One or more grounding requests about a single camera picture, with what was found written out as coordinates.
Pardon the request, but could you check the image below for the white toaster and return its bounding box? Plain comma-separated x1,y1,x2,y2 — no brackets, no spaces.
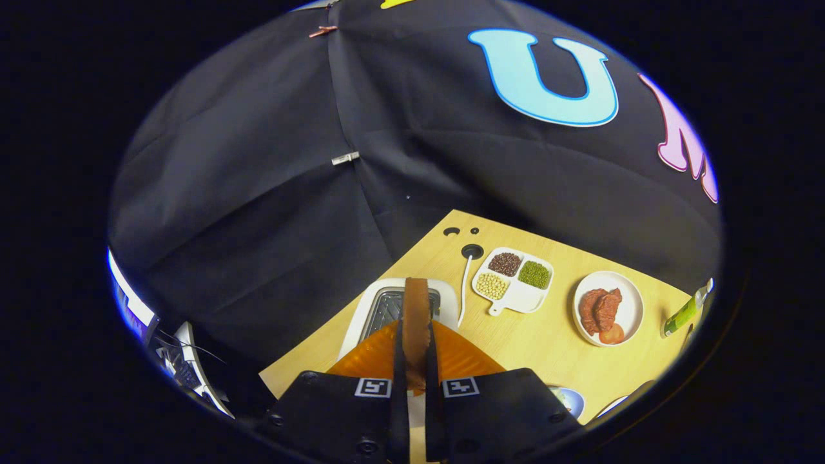
337,278,459,363

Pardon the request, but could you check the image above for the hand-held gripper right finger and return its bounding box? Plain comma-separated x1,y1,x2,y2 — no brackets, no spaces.
423,319,585,464

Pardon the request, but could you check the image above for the bright white panel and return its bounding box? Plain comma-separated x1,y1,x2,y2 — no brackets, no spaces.
106,248,159,342

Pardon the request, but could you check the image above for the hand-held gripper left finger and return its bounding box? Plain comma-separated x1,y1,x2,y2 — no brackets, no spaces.
255,319,411,464

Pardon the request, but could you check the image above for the brown steak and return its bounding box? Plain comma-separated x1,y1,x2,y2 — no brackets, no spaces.
579,287,623,336

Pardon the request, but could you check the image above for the white toaster power cable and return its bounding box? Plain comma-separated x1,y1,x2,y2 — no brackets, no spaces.
457,253,481,328

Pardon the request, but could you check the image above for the black backdrop cloth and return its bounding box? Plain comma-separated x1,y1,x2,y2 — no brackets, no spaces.
108,0,723,368

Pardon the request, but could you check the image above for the toasted bread slice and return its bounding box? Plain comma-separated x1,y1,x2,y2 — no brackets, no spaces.
403,278,431,395

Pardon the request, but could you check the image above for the white metal frame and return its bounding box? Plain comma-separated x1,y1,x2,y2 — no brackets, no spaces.
155,321,234,420

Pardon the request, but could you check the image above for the clear bottle with green label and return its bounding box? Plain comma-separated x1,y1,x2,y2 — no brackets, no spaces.
661,278,715,338

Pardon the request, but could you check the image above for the white compartment dish with beans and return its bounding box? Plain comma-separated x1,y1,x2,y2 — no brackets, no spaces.
472,247,555,316

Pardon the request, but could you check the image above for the white round plate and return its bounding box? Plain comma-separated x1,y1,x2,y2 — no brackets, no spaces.
573,271,645,347

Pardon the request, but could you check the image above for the blue round plate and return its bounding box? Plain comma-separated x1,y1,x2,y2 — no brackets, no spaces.
548,385,586,420

